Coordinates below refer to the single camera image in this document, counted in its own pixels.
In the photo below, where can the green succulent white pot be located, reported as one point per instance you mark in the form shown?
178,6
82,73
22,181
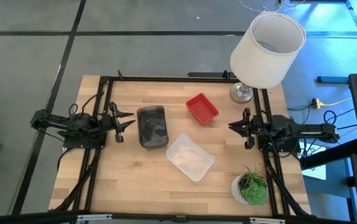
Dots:
254,191

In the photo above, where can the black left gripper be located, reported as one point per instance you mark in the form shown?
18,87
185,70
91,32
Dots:
111,123

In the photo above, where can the black floor stand beam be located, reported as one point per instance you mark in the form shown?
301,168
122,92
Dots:
331,154

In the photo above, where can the black clamp bar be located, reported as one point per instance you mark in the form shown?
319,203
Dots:
206,74

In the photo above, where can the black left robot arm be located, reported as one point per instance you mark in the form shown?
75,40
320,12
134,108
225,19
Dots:
72,123

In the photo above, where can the black aluminium frame rail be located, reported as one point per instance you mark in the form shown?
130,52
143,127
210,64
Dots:
95,168
271,186
166,79
166,217

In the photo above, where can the dark blue floor bar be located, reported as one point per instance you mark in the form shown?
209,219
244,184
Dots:
334,80

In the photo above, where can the red plastic basket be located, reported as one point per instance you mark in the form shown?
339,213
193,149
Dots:
202,109

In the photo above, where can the silver frame bracket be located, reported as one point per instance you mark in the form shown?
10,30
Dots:
267,221
94,217

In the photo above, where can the clear plastic storage basket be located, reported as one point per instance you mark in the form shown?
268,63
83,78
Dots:
197,169
191,157

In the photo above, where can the white shade table lamp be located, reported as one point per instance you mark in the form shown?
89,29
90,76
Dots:
259,59

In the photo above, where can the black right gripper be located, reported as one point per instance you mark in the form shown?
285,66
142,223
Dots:
253,127

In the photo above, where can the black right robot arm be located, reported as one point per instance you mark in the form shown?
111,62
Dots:
303,129

